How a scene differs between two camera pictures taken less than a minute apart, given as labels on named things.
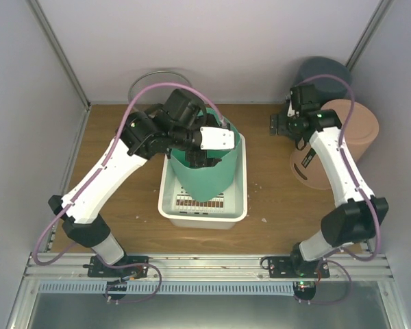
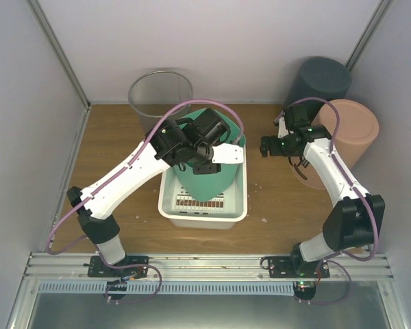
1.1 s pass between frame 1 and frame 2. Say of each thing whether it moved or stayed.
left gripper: moved
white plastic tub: stayed
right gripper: moved
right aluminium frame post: stayed
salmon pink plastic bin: stayed
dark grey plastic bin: stayed
